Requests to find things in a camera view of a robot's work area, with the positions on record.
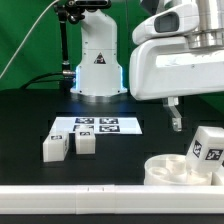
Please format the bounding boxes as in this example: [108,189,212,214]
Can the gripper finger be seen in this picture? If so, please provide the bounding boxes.
[162,97,182,132]

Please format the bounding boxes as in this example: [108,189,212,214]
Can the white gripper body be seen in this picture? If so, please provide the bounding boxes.
[129,37,224,100]

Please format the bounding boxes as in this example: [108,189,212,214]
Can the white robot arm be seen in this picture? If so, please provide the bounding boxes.
[71,0,224,131]

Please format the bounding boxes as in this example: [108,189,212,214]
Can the white marker sheet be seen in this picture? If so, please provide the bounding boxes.
[50,117,142,135]

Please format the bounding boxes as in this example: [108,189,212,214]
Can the white L-shaped fence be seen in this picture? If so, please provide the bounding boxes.
[0,176,224,214]

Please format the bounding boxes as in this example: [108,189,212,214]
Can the black camera stand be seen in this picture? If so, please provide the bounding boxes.
[54,0,85,91]

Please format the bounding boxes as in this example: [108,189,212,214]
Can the white cable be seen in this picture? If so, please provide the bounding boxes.
[0,0,61,80]

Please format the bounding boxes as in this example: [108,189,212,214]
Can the black cables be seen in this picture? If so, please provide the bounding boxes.
[19,71,76,90]

